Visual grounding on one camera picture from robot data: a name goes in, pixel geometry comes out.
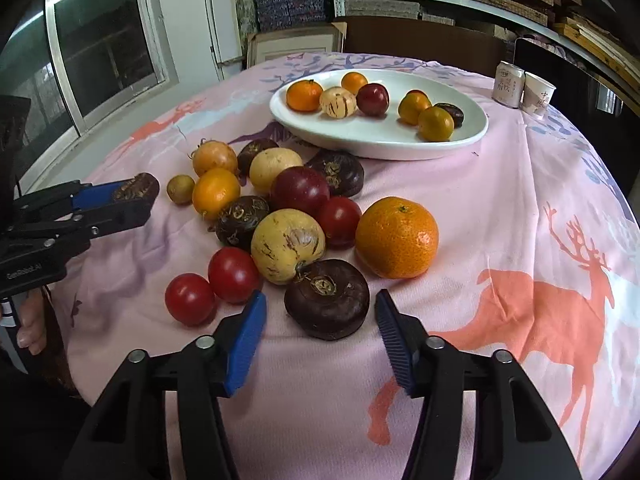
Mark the white leaning panel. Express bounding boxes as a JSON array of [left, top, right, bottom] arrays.
[[202, 0, 246, 81]]

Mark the dark red plum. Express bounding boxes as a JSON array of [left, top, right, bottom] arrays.
[[270, 166, 331, 217], [356, 82, 390, 116]]

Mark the striped pepino melon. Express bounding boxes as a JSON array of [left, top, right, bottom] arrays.
[[250, 208, 327, 285], [320, 86, 358, 117]]

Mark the marble patterned panel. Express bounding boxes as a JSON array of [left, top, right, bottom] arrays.
[[234, 0, 258, 43]]

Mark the pale yellow pepino melon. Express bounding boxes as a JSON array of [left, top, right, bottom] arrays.
[[249, 147, 304, 196]]

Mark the pink deer print tablecloth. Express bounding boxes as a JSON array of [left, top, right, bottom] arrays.
[[20, 50, 640, 480]]

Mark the dark brown wooden board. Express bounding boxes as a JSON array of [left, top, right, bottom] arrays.
[[345, 17, 506, 68]]

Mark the beige picture frame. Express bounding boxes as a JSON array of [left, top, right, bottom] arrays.
[[245, 22, 346, 68]]

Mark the white paper cup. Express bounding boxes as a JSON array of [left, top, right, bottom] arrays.
[[520, 71, 557, 120]]

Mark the yellow passion fruit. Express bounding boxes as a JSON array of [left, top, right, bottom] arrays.
[[192, 141, 239, 177]]

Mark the pale pink drink can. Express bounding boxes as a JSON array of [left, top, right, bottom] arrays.
[[492, 61, 526, 108]]

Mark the person's left hand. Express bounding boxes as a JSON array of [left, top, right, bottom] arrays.
[[16, 289, 49, 349]]

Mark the dark brown water chestnut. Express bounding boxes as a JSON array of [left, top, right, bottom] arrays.
[[284, 259, 371, 341], [236, 138, 280, 177], [111, 172, 161, 203], [433, 102, 465, 129], [305, 150, 366, 198], [215, 195, 272, 252]]

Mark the white metal shelf rack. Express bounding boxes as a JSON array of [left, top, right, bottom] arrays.
[[332, 0, 640, 91]]

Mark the white framed window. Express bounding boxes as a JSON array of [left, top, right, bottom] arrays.
[[0, 0, 180, 196]]

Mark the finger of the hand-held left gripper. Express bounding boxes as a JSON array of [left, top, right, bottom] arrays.
[[14, 177, 132, 213], [10, 199, 153, 256]]

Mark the orange mandarin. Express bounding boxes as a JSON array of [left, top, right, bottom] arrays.
[[355, 196, 440, 280], [286, 79, 324, 113]]

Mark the stack of pale wooden boxes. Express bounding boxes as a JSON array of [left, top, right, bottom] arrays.
[[550, 10, 640, 86]]

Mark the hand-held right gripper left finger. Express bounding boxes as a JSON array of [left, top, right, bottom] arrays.
[[62, 290, 267, 480]]

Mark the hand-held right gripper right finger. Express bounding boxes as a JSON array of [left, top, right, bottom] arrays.
[[375, 289, 583, 480]]

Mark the small orange citrus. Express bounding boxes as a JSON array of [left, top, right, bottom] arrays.
[[417, 106, 456, 143], [192, 167, 242, 221], [398, 91, 433, 126], [341, 71, 370, 95]]

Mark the small olive passion fruit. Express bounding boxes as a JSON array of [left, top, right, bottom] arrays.
[[166, 174, 196, 206]]

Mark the white round plate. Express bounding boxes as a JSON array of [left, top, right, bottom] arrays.
[[269, 68, 490, 162]]

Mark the stack of blue patterned boxes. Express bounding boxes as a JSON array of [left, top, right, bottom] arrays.
[[252, 0, 333, 31]]

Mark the pink floral cloth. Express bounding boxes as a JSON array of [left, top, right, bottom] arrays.
[[517, 35, 566, 56]]

